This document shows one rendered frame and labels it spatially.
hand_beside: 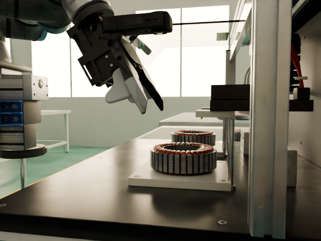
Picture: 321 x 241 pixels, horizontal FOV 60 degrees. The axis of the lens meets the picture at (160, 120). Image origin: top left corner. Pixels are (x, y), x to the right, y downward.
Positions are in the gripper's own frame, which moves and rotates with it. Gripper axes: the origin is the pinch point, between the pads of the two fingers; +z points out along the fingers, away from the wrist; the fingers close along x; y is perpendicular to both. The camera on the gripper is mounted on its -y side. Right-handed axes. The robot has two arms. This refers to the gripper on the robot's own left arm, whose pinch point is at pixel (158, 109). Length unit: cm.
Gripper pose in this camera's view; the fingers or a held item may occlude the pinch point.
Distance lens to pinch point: 47.6
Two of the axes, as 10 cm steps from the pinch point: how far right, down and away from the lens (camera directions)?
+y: -8.5, 4.8, 2.0
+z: 4.9, 8.7, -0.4
